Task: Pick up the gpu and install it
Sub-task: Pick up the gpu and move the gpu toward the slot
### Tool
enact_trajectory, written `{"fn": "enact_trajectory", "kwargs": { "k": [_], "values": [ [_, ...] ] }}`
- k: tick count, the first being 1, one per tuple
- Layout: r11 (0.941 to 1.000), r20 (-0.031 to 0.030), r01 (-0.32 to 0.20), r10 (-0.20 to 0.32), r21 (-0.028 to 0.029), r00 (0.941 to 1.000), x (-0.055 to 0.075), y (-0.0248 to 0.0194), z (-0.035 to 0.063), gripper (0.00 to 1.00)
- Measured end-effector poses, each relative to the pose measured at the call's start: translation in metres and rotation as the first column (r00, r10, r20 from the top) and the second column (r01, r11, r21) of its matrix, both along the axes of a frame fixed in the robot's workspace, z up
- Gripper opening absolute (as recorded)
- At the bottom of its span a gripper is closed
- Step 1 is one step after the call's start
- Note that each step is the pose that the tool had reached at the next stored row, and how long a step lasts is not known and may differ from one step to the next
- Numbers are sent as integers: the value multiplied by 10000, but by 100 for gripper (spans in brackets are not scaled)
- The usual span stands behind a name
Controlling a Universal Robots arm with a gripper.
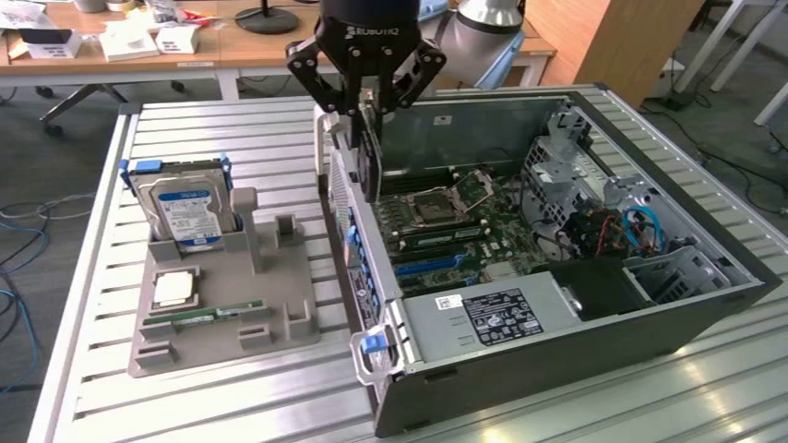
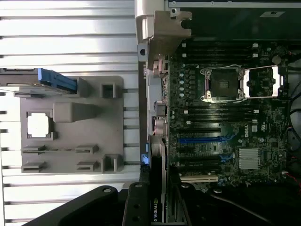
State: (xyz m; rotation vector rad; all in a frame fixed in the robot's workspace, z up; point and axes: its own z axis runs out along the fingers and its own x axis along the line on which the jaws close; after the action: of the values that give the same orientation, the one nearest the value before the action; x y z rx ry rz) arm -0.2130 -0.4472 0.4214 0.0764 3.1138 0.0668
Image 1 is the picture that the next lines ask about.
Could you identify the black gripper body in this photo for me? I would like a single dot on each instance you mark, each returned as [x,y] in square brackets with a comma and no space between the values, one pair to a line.
[369,32]

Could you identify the black Nvidia graphics card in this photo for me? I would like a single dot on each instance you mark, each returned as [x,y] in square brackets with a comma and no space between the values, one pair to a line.
[370,175]

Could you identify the wooden desk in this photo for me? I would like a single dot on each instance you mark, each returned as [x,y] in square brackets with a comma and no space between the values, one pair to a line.
[277,46]

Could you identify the black lamp base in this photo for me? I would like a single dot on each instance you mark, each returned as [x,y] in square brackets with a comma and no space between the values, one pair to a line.
[268,23]

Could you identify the white case sticker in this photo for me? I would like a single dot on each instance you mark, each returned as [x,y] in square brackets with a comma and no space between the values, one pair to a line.
[442,121]

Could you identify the red white packet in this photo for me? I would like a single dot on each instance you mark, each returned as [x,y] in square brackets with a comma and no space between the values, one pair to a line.
[202,18]

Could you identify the white labelled box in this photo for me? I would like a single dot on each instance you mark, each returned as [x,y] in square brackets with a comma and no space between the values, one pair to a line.
[174,41]

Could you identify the metal socket cover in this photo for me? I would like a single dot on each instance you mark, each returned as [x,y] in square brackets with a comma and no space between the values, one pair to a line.
[485,181]

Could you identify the white open box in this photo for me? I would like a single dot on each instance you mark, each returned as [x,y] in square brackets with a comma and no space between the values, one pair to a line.
[125,46]

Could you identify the wooden cabinet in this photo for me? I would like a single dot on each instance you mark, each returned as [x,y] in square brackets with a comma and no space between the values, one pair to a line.
[614,41]

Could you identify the CPU socket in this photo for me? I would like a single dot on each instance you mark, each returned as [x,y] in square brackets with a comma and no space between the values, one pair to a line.
[433,207]

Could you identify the tape roll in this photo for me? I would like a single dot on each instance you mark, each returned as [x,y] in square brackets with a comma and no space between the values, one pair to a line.
[117,5]

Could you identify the silver drive cage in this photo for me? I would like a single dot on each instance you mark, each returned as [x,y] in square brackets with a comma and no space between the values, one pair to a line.
[572,184]

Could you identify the hard disk with blue caddy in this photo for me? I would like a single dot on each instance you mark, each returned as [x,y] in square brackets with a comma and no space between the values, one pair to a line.
[184,212]

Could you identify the grey cup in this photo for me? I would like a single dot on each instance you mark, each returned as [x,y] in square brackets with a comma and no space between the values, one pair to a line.
[89,5]

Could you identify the green motherboard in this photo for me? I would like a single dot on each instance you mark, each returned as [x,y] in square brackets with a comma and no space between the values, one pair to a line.
[498,240]

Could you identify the black power brick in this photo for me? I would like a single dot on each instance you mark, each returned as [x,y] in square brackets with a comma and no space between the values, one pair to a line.
[668,101]

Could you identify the white box black inlay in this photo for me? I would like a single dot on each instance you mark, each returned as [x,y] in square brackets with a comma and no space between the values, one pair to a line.
[52,48]

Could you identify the black chair base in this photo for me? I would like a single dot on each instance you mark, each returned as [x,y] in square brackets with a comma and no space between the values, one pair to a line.
[52,129]

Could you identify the blue expansion slot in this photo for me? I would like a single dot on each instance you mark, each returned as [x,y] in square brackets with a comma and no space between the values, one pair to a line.
[424,267]

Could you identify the printed paper sheets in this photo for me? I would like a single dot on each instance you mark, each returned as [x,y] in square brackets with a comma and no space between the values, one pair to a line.
[24,18]

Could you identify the grey parts rack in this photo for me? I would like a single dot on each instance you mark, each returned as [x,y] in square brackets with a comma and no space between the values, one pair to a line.
[245,286]

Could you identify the silver CPU chip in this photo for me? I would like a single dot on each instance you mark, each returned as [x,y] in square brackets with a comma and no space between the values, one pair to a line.
[174,288]

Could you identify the green RAM stick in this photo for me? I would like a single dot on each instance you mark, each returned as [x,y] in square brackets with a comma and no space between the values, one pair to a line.
[202,314]

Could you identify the black plastic air shroud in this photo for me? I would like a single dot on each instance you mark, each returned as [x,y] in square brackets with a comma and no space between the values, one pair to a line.
[602,290]

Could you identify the silver power supply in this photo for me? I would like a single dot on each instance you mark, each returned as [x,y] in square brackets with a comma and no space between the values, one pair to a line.
[442,332]

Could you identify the silver disk bay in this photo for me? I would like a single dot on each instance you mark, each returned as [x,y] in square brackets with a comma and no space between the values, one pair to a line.
[677,272]

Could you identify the blue case latch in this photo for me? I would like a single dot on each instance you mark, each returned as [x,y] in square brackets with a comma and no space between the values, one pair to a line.
[370,345]

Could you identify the black PC case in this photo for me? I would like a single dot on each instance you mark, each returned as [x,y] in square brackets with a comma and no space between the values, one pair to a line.
[553,369]

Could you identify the white table frame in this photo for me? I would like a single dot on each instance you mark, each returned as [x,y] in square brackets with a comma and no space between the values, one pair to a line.
[709,46]

